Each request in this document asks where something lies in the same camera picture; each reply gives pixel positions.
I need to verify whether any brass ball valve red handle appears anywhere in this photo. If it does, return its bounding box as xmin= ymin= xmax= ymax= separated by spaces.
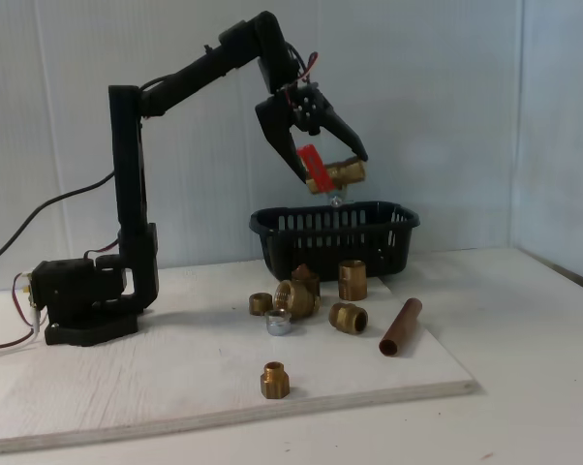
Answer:
xmin=295 ymin=144 xmax=369 ymax=208

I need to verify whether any black slotted plastic basket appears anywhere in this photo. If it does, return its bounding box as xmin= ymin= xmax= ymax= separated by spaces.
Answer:
xmin=249 ymin=201 xmax=422 ymax=285

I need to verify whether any brass fitting with copper end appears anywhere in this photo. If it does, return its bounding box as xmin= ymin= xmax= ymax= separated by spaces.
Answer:
xmin=291 ymin=263 xmax=322 ymax=297

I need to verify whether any tall brass threaded sleeve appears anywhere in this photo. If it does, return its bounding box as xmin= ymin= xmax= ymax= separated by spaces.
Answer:
xmin=338 ymin=260 xmax=368 ymax=302

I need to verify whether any brass female threaded reducer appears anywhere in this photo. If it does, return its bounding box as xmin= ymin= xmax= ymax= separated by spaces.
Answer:
xmin=273 ymin=279 xmax=322 ymax=321

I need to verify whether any short brass hex nut fitting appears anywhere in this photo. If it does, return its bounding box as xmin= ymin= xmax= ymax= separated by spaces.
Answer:
xmin=248 ymin=292 xmax=274 ymax=317

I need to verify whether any brass threaded nipple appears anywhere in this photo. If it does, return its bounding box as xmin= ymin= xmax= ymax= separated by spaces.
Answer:
xmin=327 ymin=301 xmax=370 ymax=336

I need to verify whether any silver lock nut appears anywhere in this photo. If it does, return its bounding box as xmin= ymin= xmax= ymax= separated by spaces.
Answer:
xmin=264 ymin=309 xmax=293 ymax=338

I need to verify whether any copper pipe piece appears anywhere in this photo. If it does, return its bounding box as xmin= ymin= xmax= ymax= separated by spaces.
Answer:
xmin=378 ymin=296 xmax=424 ymax=358

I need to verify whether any small brass hex adapter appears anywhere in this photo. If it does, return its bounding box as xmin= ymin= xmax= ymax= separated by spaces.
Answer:
xmin=260 ymin=360 xmax=292 ymax=401

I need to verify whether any white wooden board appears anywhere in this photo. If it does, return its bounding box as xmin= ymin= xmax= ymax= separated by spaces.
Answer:
xmin=0 ymin=261 xmax=480 ymax=455

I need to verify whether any red white servo wire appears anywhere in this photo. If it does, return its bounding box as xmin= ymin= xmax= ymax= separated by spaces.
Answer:
xmin=282 ymin=49 xmax=321 ymax=107

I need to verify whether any black camera cable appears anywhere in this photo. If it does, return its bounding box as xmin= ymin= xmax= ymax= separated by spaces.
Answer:
xmin=0 ymin=41 xmax=308 ymax=270

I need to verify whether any white base wire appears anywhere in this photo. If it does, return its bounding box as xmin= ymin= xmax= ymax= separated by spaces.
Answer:
xmin=0 ymin=270 xmax=48 ymax=362

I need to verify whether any dark red base wire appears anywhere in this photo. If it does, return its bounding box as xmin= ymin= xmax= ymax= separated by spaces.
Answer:
xmin=0 ymin=271 xmax=40 ymax=353

